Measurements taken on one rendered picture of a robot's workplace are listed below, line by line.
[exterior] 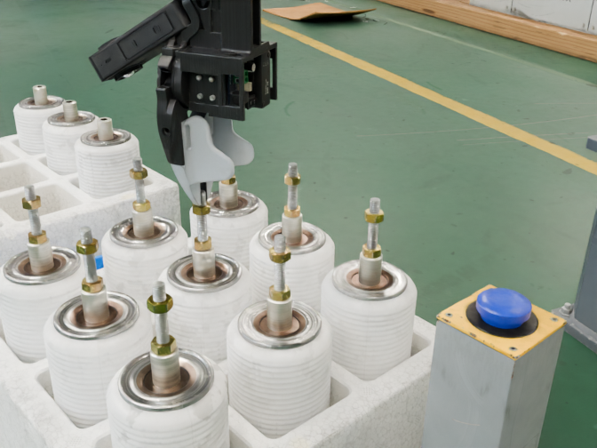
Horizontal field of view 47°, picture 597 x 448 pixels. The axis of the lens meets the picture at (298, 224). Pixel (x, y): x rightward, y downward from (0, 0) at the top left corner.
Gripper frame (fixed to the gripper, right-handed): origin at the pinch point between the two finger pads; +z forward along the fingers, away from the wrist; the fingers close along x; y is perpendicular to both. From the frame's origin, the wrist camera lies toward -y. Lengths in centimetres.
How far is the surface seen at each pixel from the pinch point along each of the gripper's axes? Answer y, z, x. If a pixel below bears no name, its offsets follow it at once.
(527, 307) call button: 31.6, 1.4, -6.6
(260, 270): 4.1, 11.5, 6.1
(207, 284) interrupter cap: 2.2, 9.0, -2.2
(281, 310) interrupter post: 11.7, 7.1, -6.3
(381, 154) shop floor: -9, 35, 106
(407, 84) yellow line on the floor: -19, 35, 174
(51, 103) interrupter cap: -52, 9, 41
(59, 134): -42, 10, 30
